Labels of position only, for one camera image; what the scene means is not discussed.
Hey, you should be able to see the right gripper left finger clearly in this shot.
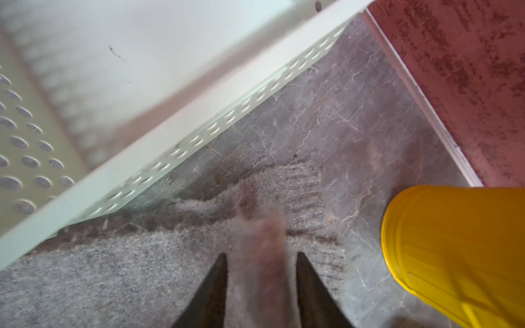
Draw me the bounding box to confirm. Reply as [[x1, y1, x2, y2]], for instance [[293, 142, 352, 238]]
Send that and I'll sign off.
[[172, 253, 228, 328]]

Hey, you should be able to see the yellow pencil cup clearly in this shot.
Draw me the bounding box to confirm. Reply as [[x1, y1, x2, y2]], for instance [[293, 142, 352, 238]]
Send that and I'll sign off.
[[381, 185, 524, 327]]

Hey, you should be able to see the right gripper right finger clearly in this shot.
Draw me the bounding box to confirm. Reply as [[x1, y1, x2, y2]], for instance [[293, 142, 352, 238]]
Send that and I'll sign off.
[[296, 252, 354, 328]]

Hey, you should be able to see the grey knitted scarf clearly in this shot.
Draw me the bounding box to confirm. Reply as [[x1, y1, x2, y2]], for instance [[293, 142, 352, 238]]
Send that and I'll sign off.
[[1, 162, 346, 327]]

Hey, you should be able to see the light green plastic basket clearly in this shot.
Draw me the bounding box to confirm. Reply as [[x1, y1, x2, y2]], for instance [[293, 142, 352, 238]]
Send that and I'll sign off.
[[1, 1, 368, 267]]

